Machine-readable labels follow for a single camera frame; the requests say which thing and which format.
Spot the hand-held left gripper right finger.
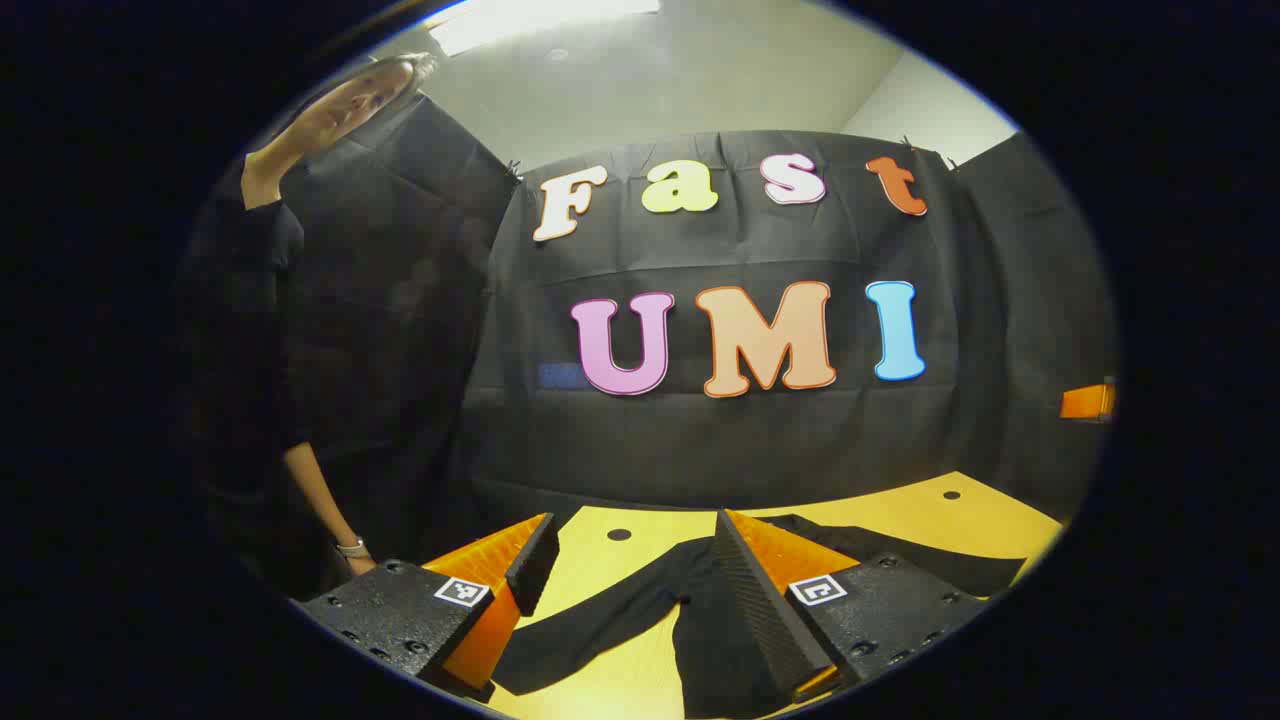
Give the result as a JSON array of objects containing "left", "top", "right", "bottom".
[{"left": 714, "top": 507, "right": 993, "bottom": 705}]

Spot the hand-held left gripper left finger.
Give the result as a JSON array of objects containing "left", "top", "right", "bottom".
[{"left": 298, "top": 512, "right": 562, "bottom": 696}]

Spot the black jacket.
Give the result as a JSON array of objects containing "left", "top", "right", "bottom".
[{"left": 492, "top": 513, "right": 1028, "bottom": 720}]

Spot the black backdrop cloth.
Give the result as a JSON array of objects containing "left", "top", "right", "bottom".
[{"left": 250, "top": 95, "right": 1119, "bottom": 561}]

